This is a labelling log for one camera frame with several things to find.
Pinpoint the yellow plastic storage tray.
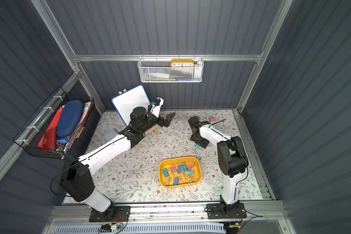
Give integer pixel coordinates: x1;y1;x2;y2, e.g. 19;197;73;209
159;156;202;188

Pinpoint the yellow binder clip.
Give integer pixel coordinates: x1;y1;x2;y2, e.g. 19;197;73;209
185;174;199;184
164;177;174;186
181;173;187;183

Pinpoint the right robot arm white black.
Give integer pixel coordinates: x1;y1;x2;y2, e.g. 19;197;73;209
188;116;249;211

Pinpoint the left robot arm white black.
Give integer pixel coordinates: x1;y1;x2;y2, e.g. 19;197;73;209
59;106;175;213

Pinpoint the translucent small plastic box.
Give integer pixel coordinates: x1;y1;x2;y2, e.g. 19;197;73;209
104;129;118;142

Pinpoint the wooden easel stand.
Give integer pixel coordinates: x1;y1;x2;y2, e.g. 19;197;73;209
119;89;159;149

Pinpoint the yellow clock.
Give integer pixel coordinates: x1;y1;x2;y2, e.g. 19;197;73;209
171;58;195;68

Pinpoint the blue oval case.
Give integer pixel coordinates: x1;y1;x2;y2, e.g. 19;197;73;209
56;100;84;138

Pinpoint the red folder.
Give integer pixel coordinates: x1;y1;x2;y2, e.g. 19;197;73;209
38;106;64;150

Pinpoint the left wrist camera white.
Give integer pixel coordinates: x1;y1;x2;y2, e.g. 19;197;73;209
147;97;164;118

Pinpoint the small whiteboard blue frame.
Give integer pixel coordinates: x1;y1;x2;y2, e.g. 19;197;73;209
111;85;150;126

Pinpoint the white wire wall basket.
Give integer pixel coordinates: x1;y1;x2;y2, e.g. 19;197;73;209
137;57;204;83

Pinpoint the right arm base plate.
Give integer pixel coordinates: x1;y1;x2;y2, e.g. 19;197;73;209
204;203;247;219

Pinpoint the black wire side basket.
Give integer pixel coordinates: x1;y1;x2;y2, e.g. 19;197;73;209
13;88;95;160

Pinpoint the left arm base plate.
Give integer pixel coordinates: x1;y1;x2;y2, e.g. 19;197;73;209
89;205;131;223

